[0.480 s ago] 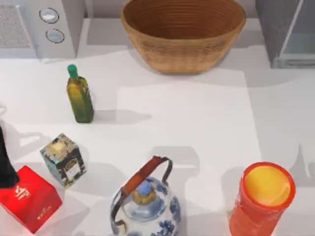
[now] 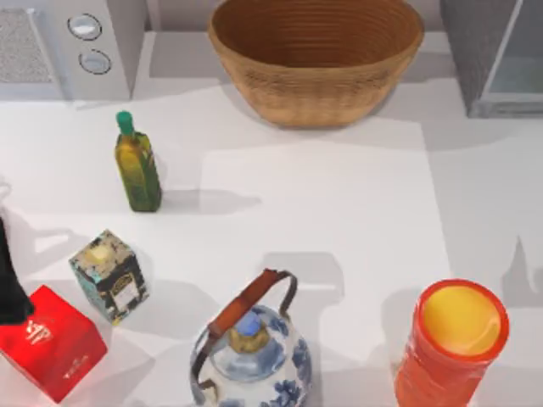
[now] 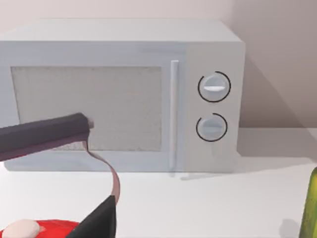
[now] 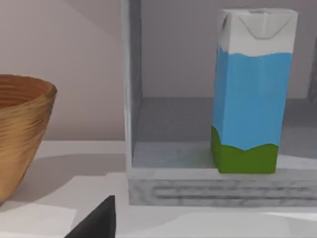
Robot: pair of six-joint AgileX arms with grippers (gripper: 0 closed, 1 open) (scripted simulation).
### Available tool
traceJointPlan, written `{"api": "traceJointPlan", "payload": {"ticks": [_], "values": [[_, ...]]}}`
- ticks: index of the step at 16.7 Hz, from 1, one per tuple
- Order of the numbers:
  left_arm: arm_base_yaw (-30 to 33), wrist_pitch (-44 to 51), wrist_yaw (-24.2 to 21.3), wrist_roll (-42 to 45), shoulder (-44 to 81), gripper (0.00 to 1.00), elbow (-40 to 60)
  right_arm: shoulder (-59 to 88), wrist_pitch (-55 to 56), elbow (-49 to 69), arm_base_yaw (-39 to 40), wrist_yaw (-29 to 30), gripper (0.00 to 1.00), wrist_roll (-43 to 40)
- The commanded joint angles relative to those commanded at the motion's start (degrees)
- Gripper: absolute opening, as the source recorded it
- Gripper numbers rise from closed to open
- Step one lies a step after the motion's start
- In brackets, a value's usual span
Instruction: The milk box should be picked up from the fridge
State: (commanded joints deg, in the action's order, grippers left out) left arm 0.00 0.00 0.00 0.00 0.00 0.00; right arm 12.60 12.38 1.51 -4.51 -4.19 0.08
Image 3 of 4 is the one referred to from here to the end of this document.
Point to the pale round microwave knob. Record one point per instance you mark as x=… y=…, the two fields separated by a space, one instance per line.
x=212 y=127
x=214 y=86

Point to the red round object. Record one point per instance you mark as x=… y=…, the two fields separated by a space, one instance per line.
x=59 y=229

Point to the pale microwave oven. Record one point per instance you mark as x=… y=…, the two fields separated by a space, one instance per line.
x=138 y=49

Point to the pale pink rounded knob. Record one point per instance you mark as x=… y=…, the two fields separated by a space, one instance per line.
x=21 y=229

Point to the green bottle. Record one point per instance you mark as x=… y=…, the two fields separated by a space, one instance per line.
x=310 y=208

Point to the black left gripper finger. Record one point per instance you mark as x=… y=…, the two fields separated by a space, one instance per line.
x=104 y=220

